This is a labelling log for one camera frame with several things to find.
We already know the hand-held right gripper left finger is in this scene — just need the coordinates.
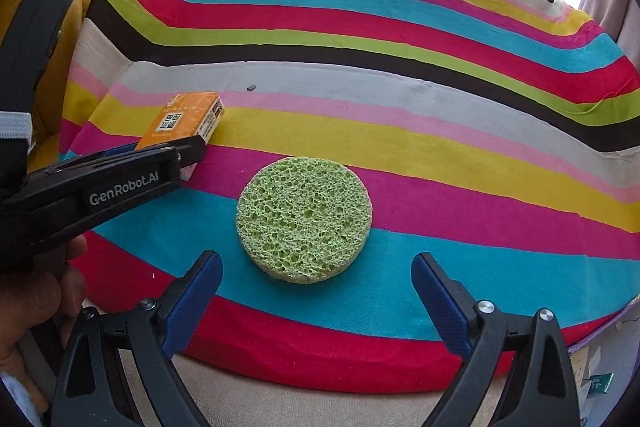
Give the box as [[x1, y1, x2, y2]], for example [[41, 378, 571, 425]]
[[50, 249, 224, 427]]

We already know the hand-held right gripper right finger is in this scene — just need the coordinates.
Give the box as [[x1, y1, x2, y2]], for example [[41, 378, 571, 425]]
[[410, 252, 581, 427]]

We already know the orange box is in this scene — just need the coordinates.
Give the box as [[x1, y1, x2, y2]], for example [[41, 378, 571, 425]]
[[135, 90, 224, 182]]

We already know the round green sponge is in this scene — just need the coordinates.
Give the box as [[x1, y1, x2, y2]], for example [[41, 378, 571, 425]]
[[236, 157, 373, 284]]

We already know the purple storage box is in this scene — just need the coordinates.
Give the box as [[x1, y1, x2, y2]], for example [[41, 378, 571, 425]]
[[565, 292, 640, 413]]

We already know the person's left hand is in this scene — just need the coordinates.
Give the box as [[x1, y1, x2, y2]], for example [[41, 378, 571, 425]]
[[0, 234, 89, 408]]

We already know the beige seat cushion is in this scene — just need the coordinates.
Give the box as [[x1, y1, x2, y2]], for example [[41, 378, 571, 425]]
[[20, 302, 501, 427]]

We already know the rainbow striped blanket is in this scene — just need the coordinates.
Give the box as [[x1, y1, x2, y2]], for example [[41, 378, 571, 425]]
[[57, 0, 640, 395]]

